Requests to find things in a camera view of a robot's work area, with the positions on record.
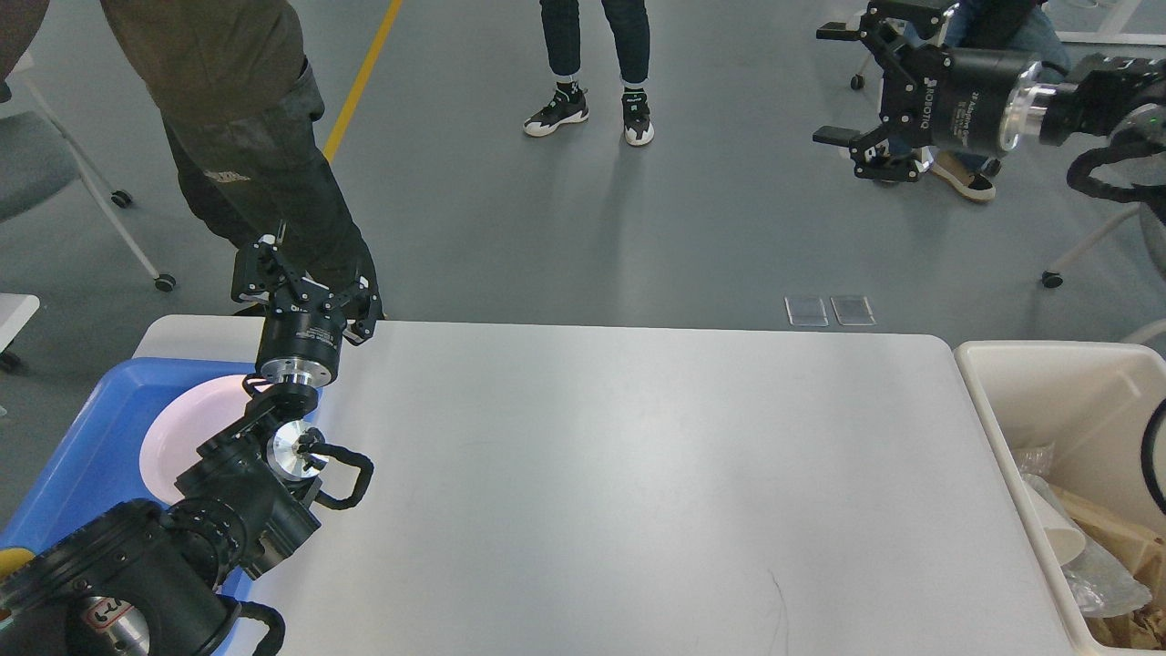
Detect blue plastic tray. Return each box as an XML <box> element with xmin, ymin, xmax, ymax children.
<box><xmin>3</xmin><ymin>358</ymin><xmax>245</xmax><ymax>600</ymax></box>

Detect brown paper bag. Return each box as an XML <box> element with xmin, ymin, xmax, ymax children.
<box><xmin>1052</xmin><ymin>486</ymin><xmax>1165</xmax><ymax>597</ymax></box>

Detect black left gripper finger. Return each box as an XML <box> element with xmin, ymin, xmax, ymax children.
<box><xmin>230</xmin><ymin>235</ymin><xmax>301</xmax><ymax>306</ymax></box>
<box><xmin>330</xmin><ymin>273</ymin><xmax>382</xmax><ymax>345</ymax></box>

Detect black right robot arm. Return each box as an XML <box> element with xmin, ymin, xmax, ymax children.
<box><xmin>813</xmin><ymin>1</ymin><xmax>1163</xmax><ymax>224</ymax></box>

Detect pink plate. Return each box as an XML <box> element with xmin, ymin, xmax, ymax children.
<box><xmin>138</xmin><ymin>374</ymin><xmax>250</xmax><ymax>507</ymax></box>

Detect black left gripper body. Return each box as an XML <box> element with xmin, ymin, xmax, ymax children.
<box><xmin>255</xmin><ymin>282</ymin><xmax>345</xmax><ymax>389</ymax></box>

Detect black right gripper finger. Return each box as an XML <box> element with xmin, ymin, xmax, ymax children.
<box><xmin>812</xmin><ymin>126</ymin><xmax>930</xmax><ymax>183</ymax></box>
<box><xmin>815</xmin><ymin>1</ymin><xmax>957</xmax><ymax>69</ymax></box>

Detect teal mug yellow inside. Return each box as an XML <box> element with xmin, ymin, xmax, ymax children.
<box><xmin>0</xmin><ymin>546</ymin><xmax>36</xmax><ymax>580</ymax></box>

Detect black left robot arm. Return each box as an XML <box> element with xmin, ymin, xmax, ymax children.
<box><xmin>3</xmin><ymin>235</ymin><xmax>382</xmax><ymax>655</ymax></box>

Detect white side table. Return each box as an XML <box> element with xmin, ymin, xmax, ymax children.
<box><xmin>1</xmin><ymin>292</ymin><xmax>40</xmax><ymax>373</ymax></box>

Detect walking person dark clothes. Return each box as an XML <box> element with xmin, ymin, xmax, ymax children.
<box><xmin>0</xmin><ymin>0</ymin><xmax>388</xmax><ymax>320</ymax></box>

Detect foil bag with paper cup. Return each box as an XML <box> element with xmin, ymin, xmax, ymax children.
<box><xmin>1011</xmin><ymin>446</ymin><xmax>1152</xmax><ymax>618</ymax></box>

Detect brown paper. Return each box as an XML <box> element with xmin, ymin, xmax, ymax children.
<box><xmin>1084</xmin><ymin>595</ymin><xmax>1165</xmax><ymax>651</ymax></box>

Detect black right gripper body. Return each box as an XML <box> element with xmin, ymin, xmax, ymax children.
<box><xmin>898</xmin><ymin>45</ymin><xmax>1044</xmax><ymax>157</ymax></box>

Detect grey office chair left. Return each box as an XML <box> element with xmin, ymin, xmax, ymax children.
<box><xmin>1</xmin><ymin>50</ymin><xmax>178</xmax><ymax>292</ymax></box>

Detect white plastic bin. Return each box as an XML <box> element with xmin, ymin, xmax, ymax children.
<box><xmin>954</xmin><ymin>341</ymin><xmax>1165</xmax><ymax>655</ymax></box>

